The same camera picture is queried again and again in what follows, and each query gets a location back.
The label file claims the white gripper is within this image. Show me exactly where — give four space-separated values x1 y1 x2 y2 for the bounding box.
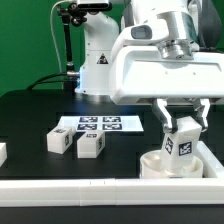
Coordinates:
109 18 224 133

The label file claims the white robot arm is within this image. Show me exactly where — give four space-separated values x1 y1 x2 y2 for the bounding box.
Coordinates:
78 0 224 132

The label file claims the white U-shaped fence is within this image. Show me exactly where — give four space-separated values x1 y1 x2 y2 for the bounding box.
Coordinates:
0 142 224 207

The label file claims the white marker sheet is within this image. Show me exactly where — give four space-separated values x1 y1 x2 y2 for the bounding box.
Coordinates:
58 115 143 132

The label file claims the black cable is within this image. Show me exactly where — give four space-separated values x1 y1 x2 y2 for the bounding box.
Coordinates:
26 72 75 91

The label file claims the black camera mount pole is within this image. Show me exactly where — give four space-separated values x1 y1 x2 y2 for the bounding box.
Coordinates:
57 2 87 94

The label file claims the white cable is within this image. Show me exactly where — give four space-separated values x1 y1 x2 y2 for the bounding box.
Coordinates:
49 0 78 74

